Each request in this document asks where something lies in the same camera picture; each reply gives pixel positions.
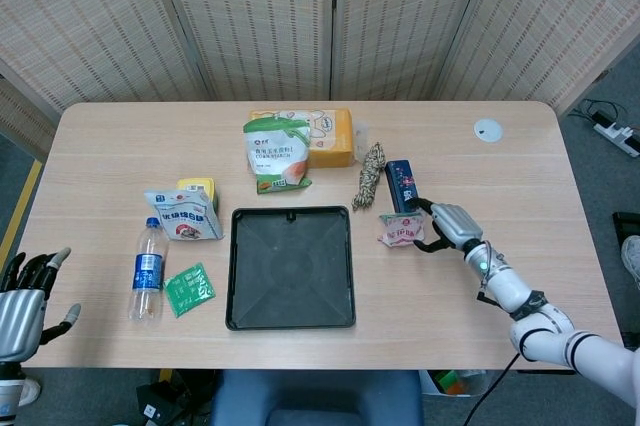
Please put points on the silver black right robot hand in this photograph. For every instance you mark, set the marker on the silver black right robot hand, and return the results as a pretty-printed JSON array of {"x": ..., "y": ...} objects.
[{"x": 457, "y": 226}]

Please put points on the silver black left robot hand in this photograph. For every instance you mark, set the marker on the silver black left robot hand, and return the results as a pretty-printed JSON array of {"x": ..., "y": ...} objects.
[{"x": 17, "y": 316}]

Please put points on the small pink snack packet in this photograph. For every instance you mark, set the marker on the small pink snack packet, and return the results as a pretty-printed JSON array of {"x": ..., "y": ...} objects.
[{"x": 400, "y": 232}]

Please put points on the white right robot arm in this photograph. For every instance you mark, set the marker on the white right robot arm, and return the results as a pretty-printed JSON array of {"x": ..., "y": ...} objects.
[{"x": 550, "y": 336}]

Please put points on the black square plastic tray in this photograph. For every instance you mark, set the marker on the black square plastic tray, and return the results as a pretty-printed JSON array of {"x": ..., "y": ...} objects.
[{"x": 291, "y": 271}]

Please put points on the green tea packet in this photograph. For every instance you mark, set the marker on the green tea packet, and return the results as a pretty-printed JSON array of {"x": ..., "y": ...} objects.
[{"x": 189, "y": 290}]

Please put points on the dark blue rectangular box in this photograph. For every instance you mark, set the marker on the dark blue rectangular box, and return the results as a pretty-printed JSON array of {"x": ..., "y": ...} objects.
[{"x": 402, "y": 186}]

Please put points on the white round table grommet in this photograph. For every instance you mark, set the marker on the white round table grommet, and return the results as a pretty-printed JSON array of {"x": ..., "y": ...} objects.
[{"x": 488, "y": 130}]

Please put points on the clear bottle with blue label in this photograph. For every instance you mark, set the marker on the clear bottle with blue label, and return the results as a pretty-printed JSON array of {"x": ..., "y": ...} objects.
[{"x": 146, "y": 276}]

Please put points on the yellow tissue pack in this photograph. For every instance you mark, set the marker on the yellow tissue pack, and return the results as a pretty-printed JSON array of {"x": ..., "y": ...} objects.
[{"x": 332, "y": 141}]

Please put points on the green orange box under table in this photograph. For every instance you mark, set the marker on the green orange box under table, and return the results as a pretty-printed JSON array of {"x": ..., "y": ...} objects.
[{"x": 457, "y": 382}]

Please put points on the black box on floor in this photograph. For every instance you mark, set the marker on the black box on floor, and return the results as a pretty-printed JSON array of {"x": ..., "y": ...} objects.
[{"x": 156, "y": 403}]

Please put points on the black flat object on floor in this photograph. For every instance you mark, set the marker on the black flat object on floor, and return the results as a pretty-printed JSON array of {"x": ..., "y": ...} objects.
[{"x": 627, "y": 228}]

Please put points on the grey white shoe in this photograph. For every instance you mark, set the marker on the grey white shoe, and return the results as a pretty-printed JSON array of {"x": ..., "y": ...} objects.
[{"x": 632, "y": 261}]

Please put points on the white power strip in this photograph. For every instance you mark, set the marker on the white power strip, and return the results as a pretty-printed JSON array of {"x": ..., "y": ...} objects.
[{"x": 617, "y": 133}]

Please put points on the green white corn starch bag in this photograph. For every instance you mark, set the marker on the green white corn starch bag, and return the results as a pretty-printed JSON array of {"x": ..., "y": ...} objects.
[{"x": 277, "y": 156}]

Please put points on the white sugar bag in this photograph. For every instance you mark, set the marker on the white sugar bag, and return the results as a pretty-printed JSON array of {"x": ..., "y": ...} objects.
[{"x": 185, "y": 218}]

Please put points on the blue padded seat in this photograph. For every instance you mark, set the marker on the blue padded seat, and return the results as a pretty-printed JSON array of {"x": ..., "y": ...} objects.
[{"x": 315, "y": 398}]

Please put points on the yellow green plastic container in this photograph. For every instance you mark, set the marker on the yellow green plastic container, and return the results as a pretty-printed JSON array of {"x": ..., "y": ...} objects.
[{"x": 202, "y": 186}]

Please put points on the beige woven folding screen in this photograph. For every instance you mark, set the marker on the beige woven folding screen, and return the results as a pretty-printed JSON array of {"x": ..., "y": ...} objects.
[{"x": 300, "y": 21}]

